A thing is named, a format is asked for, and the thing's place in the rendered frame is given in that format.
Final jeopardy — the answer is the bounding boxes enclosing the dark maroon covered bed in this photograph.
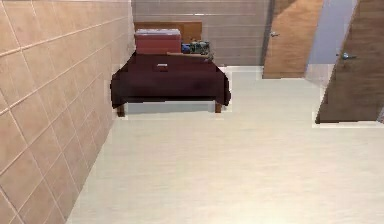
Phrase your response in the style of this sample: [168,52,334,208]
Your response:
[110,21,232,118]

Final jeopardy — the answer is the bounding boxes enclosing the brown wooden side table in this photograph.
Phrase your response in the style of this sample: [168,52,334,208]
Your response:
[166,51,214,62]

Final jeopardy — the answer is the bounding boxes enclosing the blue green cluttered object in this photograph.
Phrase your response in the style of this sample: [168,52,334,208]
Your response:
[181,40,212,55]

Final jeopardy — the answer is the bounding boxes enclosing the red pillow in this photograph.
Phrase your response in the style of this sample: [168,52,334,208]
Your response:
[134,28,183,56]

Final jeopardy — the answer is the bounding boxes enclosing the brown wooden room door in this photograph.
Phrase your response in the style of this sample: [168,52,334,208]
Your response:
[315,0,384,125]
[262,0,324,80]

